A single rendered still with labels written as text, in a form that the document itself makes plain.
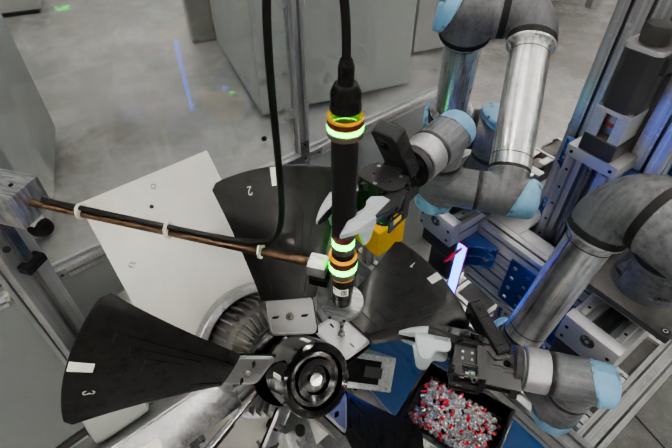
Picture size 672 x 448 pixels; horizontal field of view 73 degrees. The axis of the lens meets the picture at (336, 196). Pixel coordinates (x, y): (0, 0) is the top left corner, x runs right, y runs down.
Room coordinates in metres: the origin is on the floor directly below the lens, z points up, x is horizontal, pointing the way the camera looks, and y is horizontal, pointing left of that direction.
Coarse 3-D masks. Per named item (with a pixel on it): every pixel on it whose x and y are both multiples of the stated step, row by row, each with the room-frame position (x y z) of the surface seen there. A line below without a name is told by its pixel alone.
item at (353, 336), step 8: (328, 320) 0.49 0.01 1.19; (320, 328) 0.47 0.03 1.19; (328, 328) 0.47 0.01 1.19; (336, 328) 0.47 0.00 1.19; (344, 328) 0.47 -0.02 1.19; (352, 328) 0.47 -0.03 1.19; (320, 336) 0.45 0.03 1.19; (328, 336) 0.45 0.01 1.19; (336, 336) 0.45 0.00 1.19; (344, 336) 0.45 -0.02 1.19; (352, 336) 0.45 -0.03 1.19; (360, 336) 0.45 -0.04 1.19; (336, 344) 0.43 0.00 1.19; (344, 344) 0.43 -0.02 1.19; (352, 344) 0.43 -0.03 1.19; (360, 344) 0.43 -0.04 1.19; (344, 352) 0.42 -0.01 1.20; (352, 352) 0.42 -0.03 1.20
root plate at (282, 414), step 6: (282, 408) 0.33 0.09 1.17; (276, 414) 0.31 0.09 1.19; (282, 414) 0.33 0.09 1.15; (288, 414) 0.35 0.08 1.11; (276, 420) 0.31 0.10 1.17; (282, 420) 0.33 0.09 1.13; (270, 426) 0.30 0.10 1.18; (276, 426) 0.31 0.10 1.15; (270, 432) 0.29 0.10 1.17; (276, 432) 0.31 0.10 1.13; (270, 438) 0.29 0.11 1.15; (276, 438) 0.31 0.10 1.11; (264, 444) 0.28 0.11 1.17; (270, 444) 0.29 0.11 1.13
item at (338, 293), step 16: (352, 64) 0.45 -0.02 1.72; (336, 80) 0.46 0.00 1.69; (352, 80) 0.45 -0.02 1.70; (336, 96) 0.44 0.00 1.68; (352, 96) 0.44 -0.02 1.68; (336, 112) 0.44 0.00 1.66; (352, 112) 0.44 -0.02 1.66; (336, 288) 0.44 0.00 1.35; (352, 288) 0.45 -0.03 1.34; (336, 304) 0.44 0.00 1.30
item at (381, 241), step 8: (392, 216) 0.88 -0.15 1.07; (400, 216) 0.89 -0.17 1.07; (376, 224) 0.85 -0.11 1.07; (384, 224) 0.85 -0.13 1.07; (400, 224) 0.87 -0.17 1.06; (376, 232) 0.83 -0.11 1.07; (384, 232) 0.83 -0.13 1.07; (392, 232) 0.85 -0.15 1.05; (400, 232) 0.87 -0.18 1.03; (360, 240) 0.87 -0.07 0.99; (376, 240) 0.82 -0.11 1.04; (384, 240) 0.83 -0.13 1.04; (392, 240) 0.85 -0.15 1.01; (400, 240) 0.87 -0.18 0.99; (368, 248) 0.84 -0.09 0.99; (376, 248) 0.82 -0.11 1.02; (384, 248) 0.83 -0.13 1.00
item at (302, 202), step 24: (264, 168) 0.62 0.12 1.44; (288, 168) 0.62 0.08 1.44; (312, 168) 0.62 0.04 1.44; (216, 192) 0.60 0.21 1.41; (240, 192) 0.60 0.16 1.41; (264, 192) 0.59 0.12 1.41; (288, 192) 0.59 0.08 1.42; (312, 192) 0.59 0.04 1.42; (240, 216) 0.57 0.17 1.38; (264, 216) 0.57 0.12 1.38; (288, 216) 0.56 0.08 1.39; (312, 216) 0.56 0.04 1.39; (288, 240) 0.53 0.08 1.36; (312, 240) 0.53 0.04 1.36; (264, 264) 0.52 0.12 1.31; (288, 264) 0.51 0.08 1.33; (264, 288) 0.49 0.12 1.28; (288, 288) 0.48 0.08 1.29; (312, 288) 0.47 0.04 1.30
